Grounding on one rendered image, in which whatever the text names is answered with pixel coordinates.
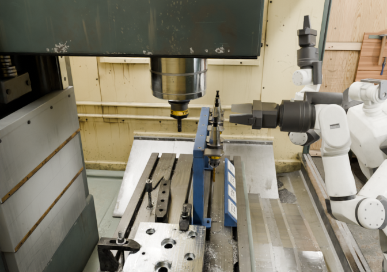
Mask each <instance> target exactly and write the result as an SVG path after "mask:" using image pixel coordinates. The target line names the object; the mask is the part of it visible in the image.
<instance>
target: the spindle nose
mask: <svg viewBox="0 0 387 272"><path fill-rule="evenodd" d="M149 75H150V89H151V94H152V95H153V96H154V97H156V98H158V99H161V100H167V101H189V100H195V99H199V98H201V97H203V96H204V95H205V94H206V93H207V81H208V59H198V58H149Z"/></svg>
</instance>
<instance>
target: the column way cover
mask: <svg viewBox="0 0 387 272"><path fill-rule="evenodd" d="M79 131H80V127H79V121H78V114H77V106H76V102H75V94H74V87H73V86H69V87H68V88H67V89H65V90H53V91H52V92H50V93H48V94H46V95H44V96H42V97H41V98H39V99H37V100H35V101H33V102H31V103H30V104H28V105H26V106H24V107H22V108H21V109H19V110H17V111H16V112H14V113H12V114H10V115H8V116H6V117H5V118H3V119H1V120H0V248H1V251H2V252H3V253H4V255H5V259H6V263H7V266H8V269H9V272H42V271H43V270H44V268H45V267H46V265H47V263H48V262H49V261H50V259H51V258H52V256H53V254H54V253H55V251H56V250H57V249H58V247H59V245H60V244H61V242H62V241H63V239H64V238H65V236H66V235H67V233H68V232H69V230H70V228H71V227H72V226H73V224H74V223H75V221H76V220H77V218H78V217H79V215H80V214H81V212H82V211H83V209H84V208H85V206H86V198H85V190H84V183H83V178H82V171H83V169H84V167H83V164H82V157H81V149H80V145H79V137H78V133H79Z"/></svg>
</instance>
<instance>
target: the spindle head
mask: <svg viewBox="0 0 387 272"><path fill-rule="evenodd" d="M263 15H264V0H0V55H26V56H94V57H129V58H198V59H257V57H258V56H260V52H261V47H262V46H263V44H262V42H261V38H262V30H263Z"/></svg>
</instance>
